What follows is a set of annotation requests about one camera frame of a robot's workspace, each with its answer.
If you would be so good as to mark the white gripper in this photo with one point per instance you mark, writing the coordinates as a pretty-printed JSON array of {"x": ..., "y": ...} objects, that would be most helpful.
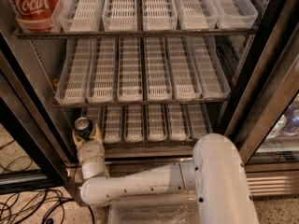
[{"x": 90, "y": 149}]

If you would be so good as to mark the blue pepsi can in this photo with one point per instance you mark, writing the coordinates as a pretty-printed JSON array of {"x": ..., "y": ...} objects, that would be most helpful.
[{"x": 83, "y": 128}]

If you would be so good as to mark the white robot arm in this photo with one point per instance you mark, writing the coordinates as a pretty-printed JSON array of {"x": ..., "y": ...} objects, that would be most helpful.
[{"x": 215, "y": 173}]

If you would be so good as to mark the bottom shelf tray one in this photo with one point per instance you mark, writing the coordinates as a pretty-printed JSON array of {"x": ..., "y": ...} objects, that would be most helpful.
[{"x": 93, "y": 113}]

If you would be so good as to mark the bottom shelf tray two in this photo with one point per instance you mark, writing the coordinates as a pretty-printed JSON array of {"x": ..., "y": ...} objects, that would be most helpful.
[{"x": 112, "y": 124}]

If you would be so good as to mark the shelf tray two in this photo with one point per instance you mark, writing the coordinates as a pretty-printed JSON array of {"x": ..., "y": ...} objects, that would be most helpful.
[
  {"x": 112, "y": 124},
  {"x": 81, "y": 15},
  {"x": 102, "y": 72}
]

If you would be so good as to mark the glass fridge door left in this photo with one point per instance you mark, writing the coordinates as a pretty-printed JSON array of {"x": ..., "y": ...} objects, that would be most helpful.
[{"x": 21, "y": 125}]

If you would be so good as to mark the middle shelf tray one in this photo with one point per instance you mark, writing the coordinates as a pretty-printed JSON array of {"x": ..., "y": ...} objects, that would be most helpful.
[{"x": 73, "y": 81}]

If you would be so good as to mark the bottom shelf tray three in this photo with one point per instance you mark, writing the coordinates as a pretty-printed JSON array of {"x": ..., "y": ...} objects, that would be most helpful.
[{"x": 134, "y": 124}]

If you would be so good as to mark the shelf tray three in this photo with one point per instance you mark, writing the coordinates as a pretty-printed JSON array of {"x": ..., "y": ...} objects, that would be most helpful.
[
  {"x": 134, "y": 124},
  {"x": 130, "y": 87},
  {"x": 119, "y": 15}
]

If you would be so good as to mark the middle shelf tray two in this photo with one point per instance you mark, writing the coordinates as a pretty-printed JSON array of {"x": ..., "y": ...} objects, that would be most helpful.
[{"x": 102, "y": 72}]

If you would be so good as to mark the bottom shelf tray four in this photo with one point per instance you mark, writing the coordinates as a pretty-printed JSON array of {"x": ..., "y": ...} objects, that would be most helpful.
[{"x": 156, "y": 123}]

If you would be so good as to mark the shelf tray four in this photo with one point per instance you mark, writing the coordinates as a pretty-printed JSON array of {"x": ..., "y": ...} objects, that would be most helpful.
[
  {"x": 158, "y": 78},
  {"x": 156, "y": 123},
  {"x": 159, "y": 15}
]

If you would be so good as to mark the middle shelf tray three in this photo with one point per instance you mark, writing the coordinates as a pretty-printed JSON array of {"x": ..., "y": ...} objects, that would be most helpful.
[{"x": 130, "y": 87}]

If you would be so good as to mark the bottom shelf tray five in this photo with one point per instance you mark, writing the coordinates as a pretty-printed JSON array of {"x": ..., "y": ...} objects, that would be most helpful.
[{"x": 178, "y": 126}]

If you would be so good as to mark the shelf tray five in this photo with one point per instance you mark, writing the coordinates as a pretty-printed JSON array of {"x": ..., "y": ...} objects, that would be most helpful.
[
  {"x": 178, "y": 126},
  {"x": 196, "y": 14},
  {"x": 184, "y": 79}
]

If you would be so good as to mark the middle shelf tray four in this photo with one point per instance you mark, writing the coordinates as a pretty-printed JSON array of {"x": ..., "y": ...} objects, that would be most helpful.
[{"x": 158, "y": 78}]

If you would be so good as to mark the stainless steel fridge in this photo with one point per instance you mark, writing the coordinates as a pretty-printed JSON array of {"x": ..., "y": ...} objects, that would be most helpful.
[{"x": 40, "y": 62}]

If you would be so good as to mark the bottom shelf tray six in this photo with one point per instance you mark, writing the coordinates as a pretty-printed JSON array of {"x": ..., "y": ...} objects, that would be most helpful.
[{"x": 198, "y": 120}]

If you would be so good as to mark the shelf tray six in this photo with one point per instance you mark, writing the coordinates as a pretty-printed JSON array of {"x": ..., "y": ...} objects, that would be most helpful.
[
  {"x": 234, "y": 14},
  {"x": 212, "y": 78},
  {"x": 198, "y": 120}
]

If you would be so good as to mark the middle shelf tray five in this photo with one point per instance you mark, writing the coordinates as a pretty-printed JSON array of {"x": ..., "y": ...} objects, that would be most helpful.
[{"x": 184, "y": 79}]

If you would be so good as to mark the top shelf tray three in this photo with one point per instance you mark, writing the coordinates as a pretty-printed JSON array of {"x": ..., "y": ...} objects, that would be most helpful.
[{"x": 119, "y": 15}]

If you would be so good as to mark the top shelf tray two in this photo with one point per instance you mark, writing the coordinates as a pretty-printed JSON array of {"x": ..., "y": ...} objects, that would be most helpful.
[{"x": 81, "y": 15}]

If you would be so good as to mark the middle shelf tray six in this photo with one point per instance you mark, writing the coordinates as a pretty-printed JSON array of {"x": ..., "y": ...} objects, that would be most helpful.
[{"x": 212, "y": 78}]

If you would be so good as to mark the red coca-cola can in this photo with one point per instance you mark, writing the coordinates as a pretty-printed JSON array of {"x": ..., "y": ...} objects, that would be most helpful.
[{"x": 35, "y": 3}]

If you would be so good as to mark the top shelf tray four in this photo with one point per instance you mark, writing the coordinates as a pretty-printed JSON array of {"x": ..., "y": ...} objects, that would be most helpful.
[{"x": 159, "y": 15}]

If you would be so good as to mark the top shelf tray five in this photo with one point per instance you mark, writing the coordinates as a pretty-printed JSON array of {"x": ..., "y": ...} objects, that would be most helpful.
[{"x": 196, "y": 14}]

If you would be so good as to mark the top shelf tray six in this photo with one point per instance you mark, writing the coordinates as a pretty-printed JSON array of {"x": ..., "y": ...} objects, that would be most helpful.
[{"x": 234, "y": 14}]

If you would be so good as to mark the white can behind door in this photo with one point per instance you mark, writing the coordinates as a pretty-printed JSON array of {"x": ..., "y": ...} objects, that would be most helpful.
[{"x": 278, "y": 126}]

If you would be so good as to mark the blue can behind door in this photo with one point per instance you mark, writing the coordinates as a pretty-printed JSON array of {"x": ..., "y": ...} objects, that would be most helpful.
[{"x": 292, "y": 122}]

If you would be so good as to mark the clear plastic bin on floor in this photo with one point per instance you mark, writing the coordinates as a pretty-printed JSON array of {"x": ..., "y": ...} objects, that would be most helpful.
[{"x": 179, "y": 208}]

